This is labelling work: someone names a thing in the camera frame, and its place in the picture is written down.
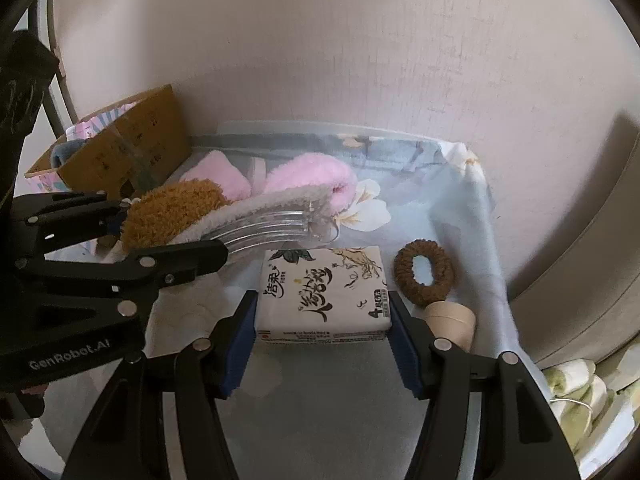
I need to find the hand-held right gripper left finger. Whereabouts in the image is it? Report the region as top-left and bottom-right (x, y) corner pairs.
(60, 290), (258, 480)

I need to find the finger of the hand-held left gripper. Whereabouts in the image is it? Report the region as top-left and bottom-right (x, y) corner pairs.
(15, 239), (229, 311)
(10, 191), (128, 261)

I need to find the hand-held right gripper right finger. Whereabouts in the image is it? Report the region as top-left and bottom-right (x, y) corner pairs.
(387, 290), (583, 480)

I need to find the brown fluffy hair claw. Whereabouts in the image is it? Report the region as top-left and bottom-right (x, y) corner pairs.
(120, 179), (346, 263)

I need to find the blue-grey fluffy hair accessory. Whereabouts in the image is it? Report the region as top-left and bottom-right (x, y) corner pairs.
(49, 139), (86, 168)

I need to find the brown scrunchie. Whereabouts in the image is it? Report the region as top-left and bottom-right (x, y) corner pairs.
(393, 240), (456, 308)

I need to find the white printed tissue packet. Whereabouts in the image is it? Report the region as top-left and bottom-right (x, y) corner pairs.
(255, 246), (392, 346)

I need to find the pink printed cardboard box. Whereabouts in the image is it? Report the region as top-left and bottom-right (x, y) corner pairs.
(24, 84), (193, 201)

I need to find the blue floral cloth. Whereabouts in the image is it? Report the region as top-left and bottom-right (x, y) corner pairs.
(20, 132), (523, 480)

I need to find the green floral blanket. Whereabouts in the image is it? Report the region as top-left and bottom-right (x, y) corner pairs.
(542, 345), (640, 480)

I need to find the grey headboard cushion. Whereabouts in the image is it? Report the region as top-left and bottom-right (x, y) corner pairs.
(510, 110), (640, 366)

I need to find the white cable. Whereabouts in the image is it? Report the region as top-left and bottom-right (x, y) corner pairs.
(550, 396), (601, 423)

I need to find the door frame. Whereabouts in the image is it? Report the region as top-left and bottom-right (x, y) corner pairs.
(20, 0), (81, 133)

